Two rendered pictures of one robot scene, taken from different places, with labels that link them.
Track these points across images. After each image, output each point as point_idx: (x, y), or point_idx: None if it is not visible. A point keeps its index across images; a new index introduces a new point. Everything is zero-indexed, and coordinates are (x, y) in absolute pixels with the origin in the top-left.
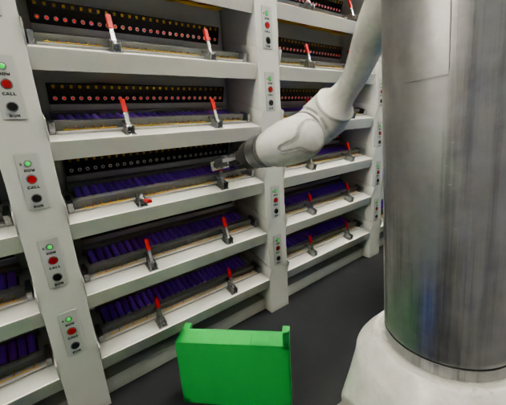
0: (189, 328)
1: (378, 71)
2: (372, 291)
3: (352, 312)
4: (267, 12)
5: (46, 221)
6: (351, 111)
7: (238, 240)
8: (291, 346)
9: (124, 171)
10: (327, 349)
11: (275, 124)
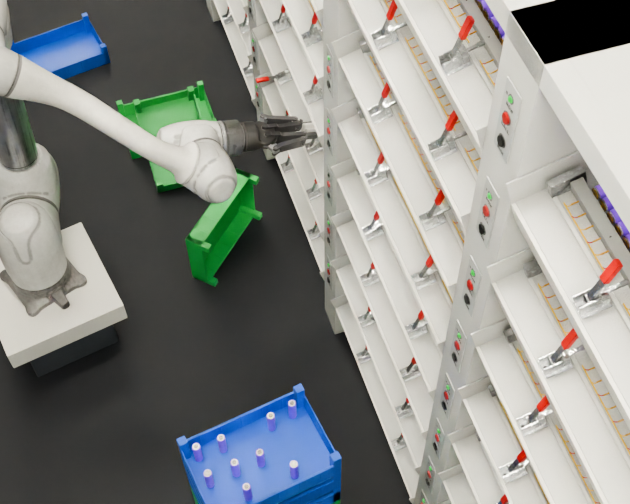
0: (249, 179)
1: (446, 360)
2: None
3: (278, 395)
4: (328, 58)
5: (253, 26)
6: (175, 177)
7: (314, 206)
8: (258, 305)
9: None
10: (238, 335)
11: (192, 121)
